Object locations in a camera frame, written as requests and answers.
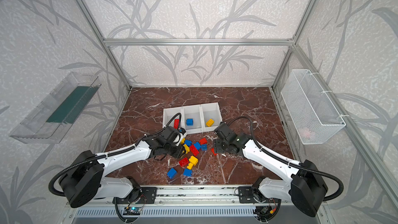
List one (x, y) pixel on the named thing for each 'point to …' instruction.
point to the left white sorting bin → (168, 113)
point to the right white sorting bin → (211, 116)
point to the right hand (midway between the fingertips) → (219, 140)
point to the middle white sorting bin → (194, 112)
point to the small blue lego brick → (204, 147)
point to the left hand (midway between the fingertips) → (185, 146)
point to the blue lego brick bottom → (187, 172)
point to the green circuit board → (132, 211)
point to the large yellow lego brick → (186, 149)
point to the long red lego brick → (176, 123)
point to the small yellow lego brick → (189, 166)
